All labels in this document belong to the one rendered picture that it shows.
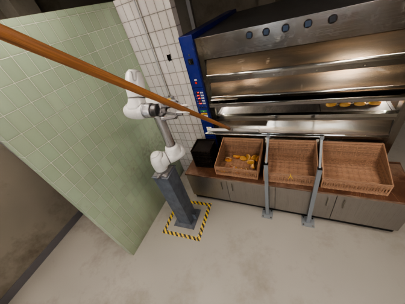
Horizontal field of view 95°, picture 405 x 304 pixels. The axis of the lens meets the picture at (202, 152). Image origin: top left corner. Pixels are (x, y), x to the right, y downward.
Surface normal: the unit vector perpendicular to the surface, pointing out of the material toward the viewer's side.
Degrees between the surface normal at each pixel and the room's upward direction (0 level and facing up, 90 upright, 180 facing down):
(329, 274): 0
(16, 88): 90
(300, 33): 90
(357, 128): 70
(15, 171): 90
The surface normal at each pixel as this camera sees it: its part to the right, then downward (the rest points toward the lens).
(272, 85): -0.41, 0.36
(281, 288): -0.23, -0.75
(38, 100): 0.91, 0.07
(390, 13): -0.36, 0.65
